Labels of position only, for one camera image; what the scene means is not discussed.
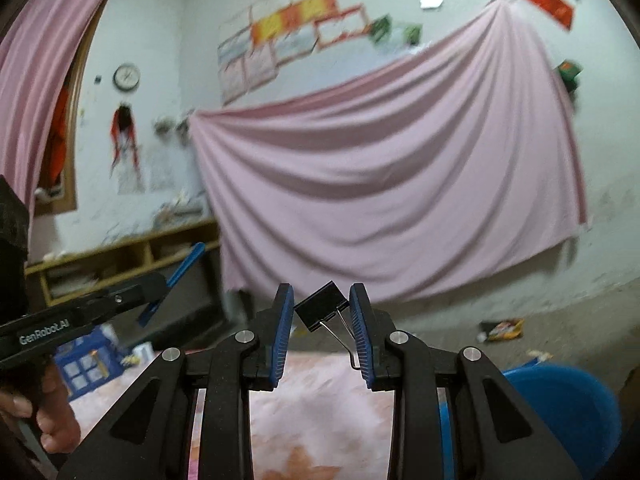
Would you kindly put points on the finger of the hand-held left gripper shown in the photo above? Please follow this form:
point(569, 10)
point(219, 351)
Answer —
point(130, 295)

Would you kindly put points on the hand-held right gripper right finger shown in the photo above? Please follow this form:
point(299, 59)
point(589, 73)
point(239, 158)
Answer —
point(361, 340)

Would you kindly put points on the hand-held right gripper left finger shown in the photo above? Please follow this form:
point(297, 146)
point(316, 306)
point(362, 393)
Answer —
point(281, 340)

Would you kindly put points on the black binder clip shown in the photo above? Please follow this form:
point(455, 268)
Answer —
point(320, 307)

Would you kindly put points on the blue cardboard box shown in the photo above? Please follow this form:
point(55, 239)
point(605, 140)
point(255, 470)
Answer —
point(82, 365)

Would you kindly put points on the blue plastic stick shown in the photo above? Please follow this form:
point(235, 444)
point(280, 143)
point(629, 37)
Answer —
point(185, 265)

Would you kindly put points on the person's left hand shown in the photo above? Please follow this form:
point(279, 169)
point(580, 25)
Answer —
point(57, 430)

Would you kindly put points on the wooden shelf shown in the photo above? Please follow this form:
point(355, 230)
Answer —
point(135, 242)

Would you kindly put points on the pink floral blanket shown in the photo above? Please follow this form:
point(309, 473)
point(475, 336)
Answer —
point(320, 410)

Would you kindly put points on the pile of white papers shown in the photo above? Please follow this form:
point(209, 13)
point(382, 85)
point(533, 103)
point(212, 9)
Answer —
point(180, 210)

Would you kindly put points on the orange snack wrapper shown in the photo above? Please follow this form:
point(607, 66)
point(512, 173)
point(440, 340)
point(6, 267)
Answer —
point(504, 330)

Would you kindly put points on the orange hanging cloth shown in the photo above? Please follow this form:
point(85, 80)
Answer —
point(59, 135)

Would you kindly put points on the pink hanging sheet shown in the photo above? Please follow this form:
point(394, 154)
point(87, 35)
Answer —
point(375, 160)

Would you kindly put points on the blue plastic stool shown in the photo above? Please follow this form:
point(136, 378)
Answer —
point(565, 410)

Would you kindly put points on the pink door curtain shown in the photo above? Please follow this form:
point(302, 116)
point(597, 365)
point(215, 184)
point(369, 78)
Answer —
point(45, 60)

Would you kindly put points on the red black wall ornament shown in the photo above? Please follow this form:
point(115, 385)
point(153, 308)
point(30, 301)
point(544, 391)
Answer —
point(124, 130)

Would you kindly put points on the grey wall hooks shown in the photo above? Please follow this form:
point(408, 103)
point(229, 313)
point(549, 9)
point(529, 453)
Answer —
point(172, 127)

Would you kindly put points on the wooden door frame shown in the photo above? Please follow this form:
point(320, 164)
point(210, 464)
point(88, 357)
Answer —
point(75, 110)

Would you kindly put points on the round wall clock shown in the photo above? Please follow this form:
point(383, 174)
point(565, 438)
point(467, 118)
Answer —
point(127, 77)

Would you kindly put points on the group of wall posters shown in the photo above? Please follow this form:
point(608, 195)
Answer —
point(300, 15)

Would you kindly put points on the green red wall packet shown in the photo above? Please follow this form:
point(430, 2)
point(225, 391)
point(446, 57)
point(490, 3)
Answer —
point(569, 70)

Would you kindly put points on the red wall paper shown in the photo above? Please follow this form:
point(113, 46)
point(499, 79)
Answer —
point(547, 1)

